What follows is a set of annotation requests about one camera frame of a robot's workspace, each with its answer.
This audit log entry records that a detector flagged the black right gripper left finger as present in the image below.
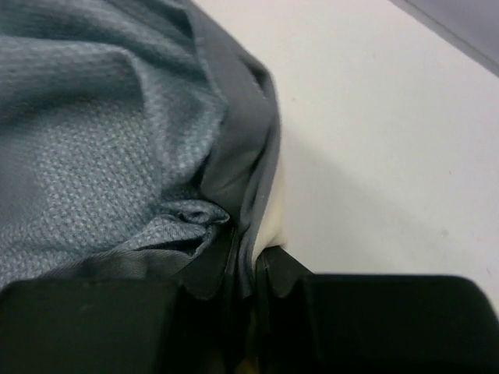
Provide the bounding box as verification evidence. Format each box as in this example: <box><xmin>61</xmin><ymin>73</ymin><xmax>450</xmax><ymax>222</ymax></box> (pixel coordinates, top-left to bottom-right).
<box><xmin>1</xmin><ymin>233</ymin><xmax>239</xmax><ymax>373</ymax></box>

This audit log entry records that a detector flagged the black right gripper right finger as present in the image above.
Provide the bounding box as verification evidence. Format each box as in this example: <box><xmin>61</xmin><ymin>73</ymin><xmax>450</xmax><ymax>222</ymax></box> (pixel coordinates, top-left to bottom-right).
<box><xmin>256</xmin><ymin>247</ymin><xmax>498</xmax><ymax>373</ymax></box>

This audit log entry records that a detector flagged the blue striped pillowcase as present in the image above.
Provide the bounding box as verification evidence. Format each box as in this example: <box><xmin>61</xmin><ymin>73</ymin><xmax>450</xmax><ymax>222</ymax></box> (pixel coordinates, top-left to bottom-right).
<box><xmin>1</xmin><ymin>1</ymin><xmax>281</xmax><ymax>296</ymax></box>

